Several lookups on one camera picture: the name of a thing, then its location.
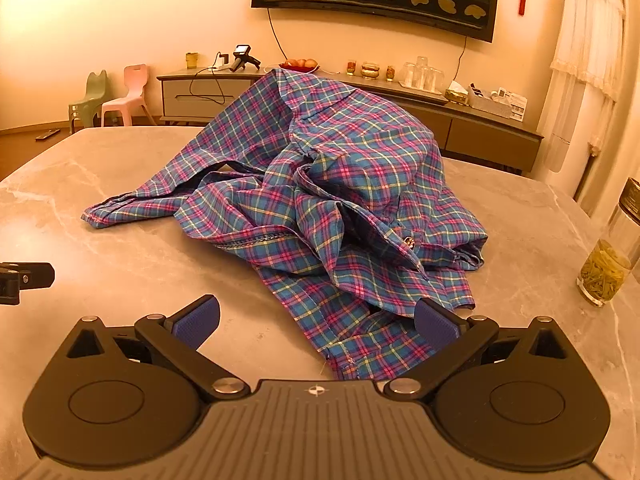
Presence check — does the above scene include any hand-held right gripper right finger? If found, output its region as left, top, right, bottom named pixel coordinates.
left=382, top=299, right=571, bottom=403

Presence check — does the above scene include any black pistol-grip device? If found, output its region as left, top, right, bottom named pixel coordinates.
left=229, top=45, right=262, bottom=72

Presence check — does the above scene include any pink plastic child chair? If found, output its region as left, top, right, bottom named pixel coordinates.
left=100, top=64, right=157, bottom=128

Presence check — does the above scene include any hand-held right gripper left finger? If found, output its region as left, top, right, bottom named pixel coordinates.
left=65, top=296, right=252, bottom=402

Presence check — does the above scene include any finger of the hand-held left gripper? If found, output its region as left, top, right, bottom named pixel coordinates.
left=0, top=262, right=56, bottom=307

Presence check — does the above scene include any black television cable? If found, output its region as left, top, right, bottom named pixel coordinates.
left=266, top=7, right=292, bottom=64

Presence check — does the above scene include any plate of fruit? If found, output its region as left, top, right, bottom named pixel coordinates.
left=278, top=57, right=320, bottom=72

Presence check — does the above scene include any blue pink plaid shirt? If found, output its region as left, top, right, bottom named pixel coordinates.
left=81, top=66, right=490, bottom=382

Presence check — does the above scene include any group of clear glasses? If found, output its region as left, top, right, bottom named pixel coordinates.
left=400, top=56, right=446, bottom=93

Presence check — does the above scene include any long grey television cabinet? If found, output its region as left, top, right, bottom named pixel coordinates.
left=156, top=67, right=545, bottom=176

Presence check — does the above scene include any green plastic child chair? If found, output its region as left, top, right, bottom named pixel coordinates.
left=67, top=70, right=111, bottom=135

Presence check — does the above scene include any tray of small boxes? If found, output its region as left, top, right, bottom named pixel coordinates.
left=467, top=82, right=528, bottom=121

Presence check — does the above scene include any glass tea bottle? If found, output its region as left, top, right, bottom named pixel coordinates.
left=577, top=177, right=640, bottom=307

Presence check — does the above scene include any black power cable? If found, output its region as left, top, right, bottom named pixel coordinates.
left=189, top=51, right=227, bottom=126

